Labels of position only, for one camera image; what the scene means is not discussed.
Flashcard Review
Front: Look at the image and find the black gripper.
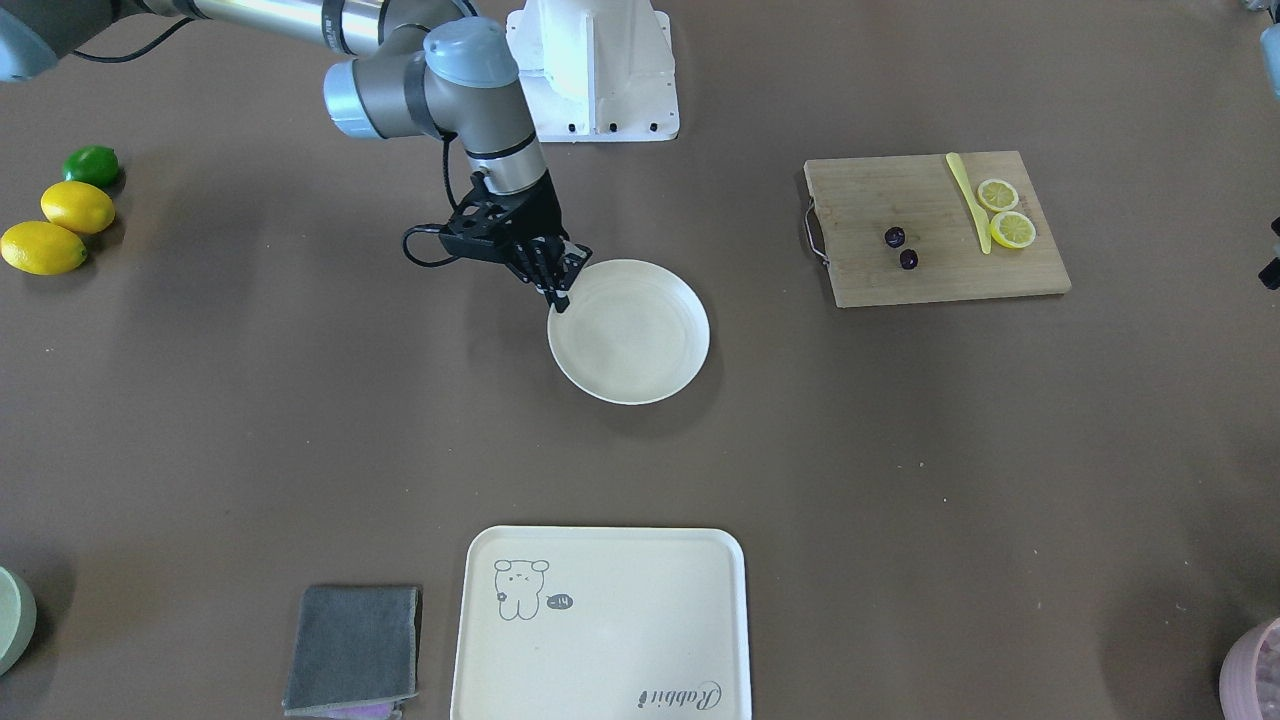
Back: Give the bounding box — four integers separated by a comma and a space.
440, 170, 593, 314

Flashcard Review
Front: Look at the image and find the cream round plate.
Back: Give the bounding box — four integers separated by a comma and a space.
547, 259, 710, 406

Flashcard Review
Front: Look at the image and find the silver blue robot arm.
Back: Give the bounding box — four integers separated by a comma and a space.
3, 1, 591, 313

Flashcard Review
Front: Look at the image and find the cream rabbit tray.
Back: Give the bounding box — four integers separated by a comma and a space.
451, 527, 753, 719

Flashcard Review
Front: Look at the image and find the bamboo cutting board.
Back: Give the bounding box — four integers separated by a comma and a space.
803, 150, 1073, 307

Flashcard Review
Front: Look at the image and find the yellow plastic knife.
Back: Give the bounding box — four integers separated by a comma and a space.
943, 152, 993, 255

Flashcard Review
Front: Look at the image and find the grey folded cloth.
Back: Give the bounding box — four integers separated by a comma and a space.
282, 585, 420, 719

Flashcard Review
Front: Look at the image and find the green lime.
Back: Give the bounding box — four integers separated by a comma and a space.
61, 145, 122, 188

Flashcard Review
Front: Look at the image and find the whole yellow lemon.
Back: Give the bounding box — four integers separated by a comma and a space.
3, 222, 90, 275
40, 179, 116, 234

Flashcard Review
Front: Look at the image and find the pink bowl with ice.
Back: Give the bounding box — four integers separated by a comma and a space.
1219, 618, 1279, 719

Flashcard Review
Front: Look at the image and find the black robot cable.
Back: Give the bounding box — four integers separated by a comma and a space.
402, 135, 471, 269

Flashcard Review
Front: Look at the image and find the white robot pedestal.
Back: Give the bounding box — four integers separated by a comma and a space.
506, 1, 681, 143

